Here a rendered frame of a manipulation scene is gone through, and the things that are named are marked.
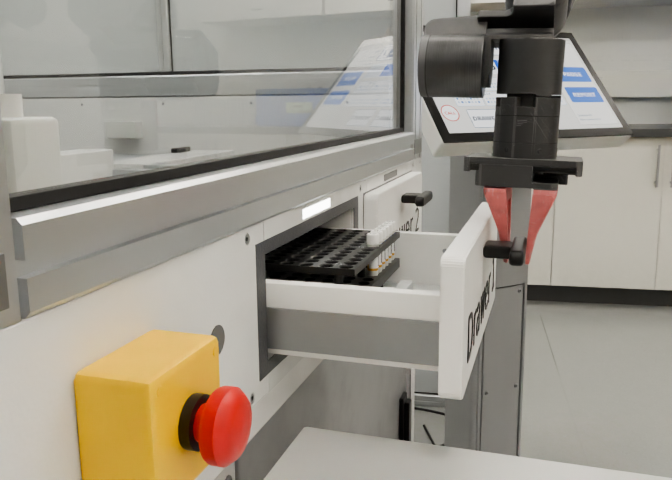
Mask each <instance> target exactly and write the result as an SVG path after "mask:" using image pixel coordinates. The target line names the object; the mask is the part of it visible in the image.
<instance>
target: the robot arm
mask: <svg viewBox="0 0 672 480"><path fill-rule="evenodd" d="M574 1H575V0H505V10H479V11H478V15H474V16H462V17H450V18H439V19H433V20H430V21H429V22H428V23H427V24H426V26H425V29H424V35H423V36H422V38H421V41H420V46H419V52H418V65H417V78H418V89H419V93H420V96H421V97H451V98H483V97H484V94H485V89H486V88H491V84H492V76H493V61H494V48H499V58H498V74H497V90H496V94H507V97H496V106H495V122H494V138H493V153H471V154H468V155H466V156H464V169H463V170H464V171H470V170H476V174H475V185H478V186H484V190H483V192H484V195H485V198H486V201H487V203H488V206H489V208H490V211H491V214H492V216H493V219H494V221H495V224H496V227H497V229H498V232H499V237H500V241H510V233H511V204H512V188H530V189H533V195H532V203H531V211H530V219H529V228H528V236H527V244H526V257H525V264H527V265H528V264H529V263H530V259H531V255H532V252H533V248H534V244H535V240H536V237H537V234H538V232H539V230H540V228H541V226H542V224H543V222H544V220H545V218H546V216H547V214H548V212H549V210H550V209H551V207H552V205H553V203H554V201H555V199H556V197H557V193H558V185H567V183H568V175H575V176H576V177H582V171H583V159H582V157H569V156H557V150H558V148H557V146H558V133H559V121H560V108H561V96H552V95H562V82H563V70H564V57H565V44H566V40H564V39H559V38H554V37H556V36H557V35H558V34H559V33H560V32H561V31H562V29H563V28H564V26H565V24H566V21H567V19H568V16H569V14H570V11H571V9H572V6H573V4H574Z"/></svg>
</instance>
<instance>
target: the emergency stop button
mask: <svg viewBox="0 0 672 480"><path fill-rule="evenodd" d="M251 424H252V410H251V405H250V402H249V400H248V398H247V397H246V395H245V394H244V392H243V391H242V390H241V389H240V388H239V387H234V386H222V387H219V388H217V389H216V390H215V391H214V392H213V393H212V394H211V395H210V397H209V398H208V400H207V402H206V403H203V404H202V405H201V406H200V407H199V409H198V411H197V413H196V415H195V419H194V424H193V435H194V438H195V440H196V441H197V442H199V449H200V453H201V456H202V458H203V460H204V461H205V462H206V463H207V464H209V465H211V466H217V467H223V468H225V467H227V466H229V465H230V464H232V463H233V462H234V461H236V460H237V459H238V458H239V457H240V456H241V455H242V453H243V451H244V450H245V447H246V445H247V442H248V439H249V435H250V431H251Z"/></svg>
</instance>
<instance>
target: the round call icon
mask: <svg viewBox="0 0 672 480"><path fill-rule="evenodd" d="M437 106H438V108H439V110H440V112H441V114H442V116H443V119H444V121H445V122H463V120H462V118H461V116H460V113H459V111H458V109H457V107H456V105H455V104H437Z"/></svg>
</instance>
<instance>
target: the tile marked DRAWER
mask: <svg viewBox="0 0 672 480"><path fill-rule="evenodd" d="M466 111H467V113H468V116H469V118H470V120H471V122H472V124H473V126H474V128H494V122H495V109H466Z"/></svg>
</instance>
